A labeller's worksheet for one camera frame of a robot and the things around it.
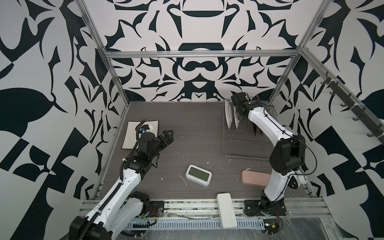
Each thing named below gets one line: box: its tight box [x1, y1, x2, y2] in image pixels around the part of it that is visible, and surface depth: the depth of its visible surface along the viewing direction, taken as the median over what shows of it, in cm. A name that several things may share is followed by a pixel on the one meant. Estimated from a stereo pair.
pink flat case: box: [241, 169, 271, 187], surface depth 84 cm
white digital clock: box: [185, 164, 213, 188], surface depth 83 cm
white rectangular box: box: [216, 192, 238, 229], surface depth 71 cm
